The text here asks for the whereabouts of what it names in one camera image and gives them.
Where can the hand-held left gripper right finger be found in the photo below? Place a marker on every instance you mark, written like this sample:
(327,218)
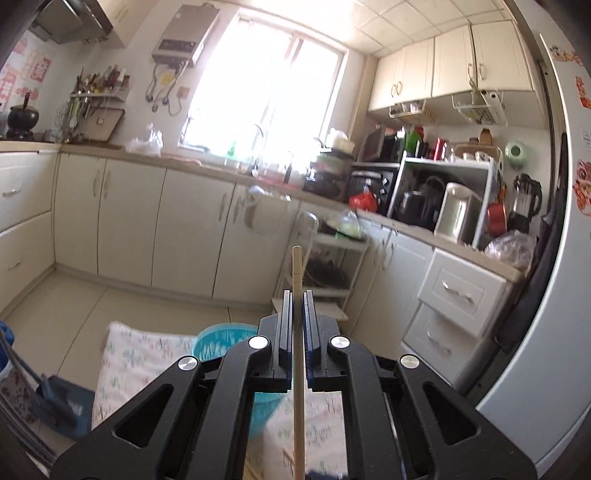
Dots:
(308,332)

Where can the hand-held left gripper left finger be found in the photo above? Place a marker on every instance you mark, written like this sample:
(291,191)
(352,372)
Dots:
(287,332)

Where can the wooden chopstick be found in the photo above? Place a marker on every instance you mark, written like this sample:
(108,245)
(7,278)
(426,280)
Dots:
(298,272)

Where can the blue plastic basket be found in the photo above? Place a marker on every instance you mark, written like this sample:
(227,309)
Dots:
(217,341)

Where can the dark pan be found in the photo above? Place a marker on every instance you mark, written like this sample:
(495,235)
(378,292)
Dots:
(328,276)

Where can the white storage trolley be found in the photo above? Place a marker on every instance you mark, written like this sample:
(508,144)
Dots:
(332,247)

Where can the bag of green vegetables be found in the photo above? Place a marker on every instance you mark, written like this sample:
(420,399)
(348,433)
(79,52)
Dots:
(346,226)

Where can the white hanging door bin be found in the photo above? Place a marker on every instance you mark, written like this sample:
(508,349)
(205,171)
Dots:
(268,212)

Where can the red plastic bag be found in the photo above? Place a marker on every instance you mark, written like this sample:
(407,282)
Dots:
(364,202)

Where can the floral tablecloth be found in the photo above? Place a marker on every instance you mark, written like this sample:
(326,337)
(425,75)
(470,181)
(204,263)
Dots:
(138,360)

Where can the black kettle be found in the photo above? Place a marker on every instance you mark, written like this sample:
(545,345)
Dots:
(418,205)

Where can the stack of dishes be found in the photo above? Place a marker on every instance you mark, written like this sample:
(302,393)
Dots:
(330,161)

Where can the white thermo pot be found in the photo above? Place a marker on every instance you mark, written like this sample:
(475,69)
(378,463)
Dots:
(457,214)

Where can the cream lower kitchen cabinets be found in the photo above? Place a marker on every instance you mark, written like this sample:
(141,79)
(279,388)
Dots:
(129,221)

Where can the cream kitchen cabinets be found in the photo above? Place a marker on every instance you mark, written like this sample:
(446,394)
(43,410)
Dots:
(461,60)
(129,221)

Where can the sink faucet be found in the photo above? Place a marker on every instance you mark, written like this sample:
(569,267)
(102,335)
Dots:
(258,138)

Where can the silver toaster oven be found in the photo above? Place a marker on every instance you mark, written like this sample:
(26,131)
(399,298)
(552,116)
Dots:
(376,145)

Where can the crumpled clear plastic bag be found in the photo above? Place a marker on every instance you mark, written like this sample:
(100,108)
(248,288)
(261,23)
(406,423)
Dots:
(510,249)

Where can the red pot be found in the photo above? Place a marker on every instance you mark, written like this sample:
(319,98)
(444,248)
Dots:
(497,220)

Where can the white countertop shelf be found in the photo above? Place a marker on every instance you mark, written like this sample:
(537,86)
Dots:
(450,165)

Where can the blue dustpan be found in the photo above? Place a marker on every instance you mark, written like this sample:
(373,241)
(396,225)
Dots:
(67,408)

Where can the kitchen window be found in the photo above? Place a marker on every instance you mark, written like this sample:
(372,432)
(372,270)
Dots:
(258,83)

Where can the white refrigerator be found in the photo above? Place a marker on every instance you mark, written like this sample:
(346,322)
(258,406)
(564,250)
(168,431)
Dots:
(554,277)

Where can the black blender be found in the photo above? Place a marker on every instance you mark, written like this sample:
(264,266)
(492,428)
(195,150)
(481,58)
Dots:
(525,203)

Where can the green round container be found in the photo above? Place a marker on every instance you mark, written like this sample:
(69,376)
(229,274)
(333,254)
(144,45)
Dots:
(515,154)

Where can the hanging cutting board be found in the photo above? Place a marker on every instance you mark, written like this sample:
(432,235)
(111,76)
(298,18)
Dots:
(105,124)

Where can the cream upper kitchen cabinets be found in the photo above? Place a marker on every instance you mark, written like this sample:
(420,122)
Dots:
(461,60)

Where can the black pot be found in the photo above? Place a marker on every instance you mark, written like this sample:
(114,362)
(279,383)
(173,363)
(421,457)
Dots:
(21,120)

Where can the steel range hood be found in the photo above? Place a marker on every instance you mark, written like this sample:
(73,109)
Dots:
(69,18)

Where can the wall utensil rack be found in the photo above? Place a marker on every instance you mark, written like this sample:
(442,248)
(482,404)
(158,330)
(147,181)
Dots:
(99,90)

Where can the grey wall water heater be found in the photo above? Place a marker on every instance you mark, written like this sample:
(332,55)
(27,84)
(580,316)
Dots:
(184,32)

